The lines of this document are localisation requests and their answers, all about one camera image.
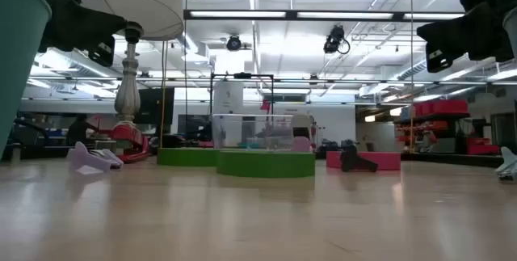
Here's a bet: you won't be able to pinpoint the shelf with red bins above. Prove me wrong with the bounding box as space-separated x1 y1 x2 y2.
393 99 472 155

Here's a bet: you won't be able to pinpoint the teal green plastic bin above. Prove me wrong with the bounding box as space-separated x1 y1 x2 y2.
0 0 53 160

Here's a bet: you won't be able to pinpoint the black ceiling spotlight with cable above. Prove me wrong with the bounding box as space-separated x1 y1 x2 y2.
322 24 351 57

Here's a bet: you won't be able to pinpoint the clear plastic bin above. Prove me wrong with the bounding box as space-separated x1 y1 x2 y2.
211 112 311 153

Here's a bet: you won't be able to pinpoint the silver ventilation duct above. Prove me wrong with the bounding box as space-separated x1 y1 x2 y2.
397 59 428 82

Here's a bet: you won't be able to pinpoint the black overhead light bar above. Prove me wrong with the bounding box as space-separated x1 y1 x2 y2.
183 9 465 23

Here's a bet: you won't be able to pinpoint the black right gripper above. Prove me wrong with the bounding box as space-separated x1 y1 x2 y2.
416 1 505 74

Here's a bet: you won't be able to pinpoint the red stapler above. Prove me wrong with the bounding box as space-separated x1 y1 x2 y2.
99 122 151 164

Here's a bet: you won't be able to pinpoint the person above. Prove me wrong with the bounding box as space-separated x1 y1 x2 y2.
66 114 99 147

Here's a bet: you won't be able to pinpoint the white shade silver table lamp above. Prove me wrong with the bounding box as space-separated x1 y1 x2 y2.
80 0 185 153

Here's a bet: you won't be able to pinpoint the red tape roll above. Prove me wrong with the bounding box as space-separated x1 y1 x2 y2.
326 150 402 172

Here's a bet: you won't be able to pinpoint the green masking tape roll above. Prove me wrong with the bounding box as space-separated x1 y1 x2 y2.
216 150 317 179
157 147 221 168

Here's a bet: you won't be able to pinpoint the black monitor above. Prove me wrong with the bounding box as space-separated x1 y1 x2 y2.
135 86 175 125

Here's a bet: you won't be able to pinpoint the lavender staple remover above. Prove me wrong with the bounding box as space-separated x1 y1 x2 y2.
66 141 124 175

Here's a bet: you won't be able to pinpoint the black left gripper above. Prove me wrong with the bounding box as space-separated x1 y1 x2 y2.
40 0 128 68

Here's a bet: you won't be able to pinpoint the red crates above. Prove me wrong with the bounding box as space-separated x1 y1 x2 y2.
466 137 502 156

